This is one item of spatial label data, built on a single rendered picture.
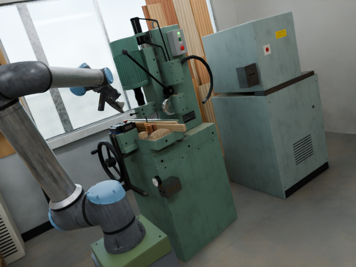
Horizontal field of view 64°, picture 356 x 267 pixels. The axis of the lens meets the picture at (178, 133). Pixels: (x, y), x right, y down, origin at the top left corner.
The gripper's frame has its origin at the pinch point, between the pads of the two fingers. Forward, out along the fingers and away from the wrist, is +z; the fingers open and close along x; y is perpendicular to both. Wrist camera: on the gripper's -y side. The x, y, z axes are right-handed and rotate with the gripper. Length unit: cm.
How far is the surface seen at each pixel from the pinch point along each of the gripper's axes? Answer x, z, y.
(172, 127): -25.4, 22.0, 6.4
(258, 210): -28, 130, 9
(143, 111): -0.7, 11.6, 10.9
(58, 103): 140, -5, 11
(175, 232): -17, 73, -41
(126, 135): -3.5, 10.4, -9.8
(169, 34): -12, -11, 58
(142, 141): -12.8, 17.0, -8.7
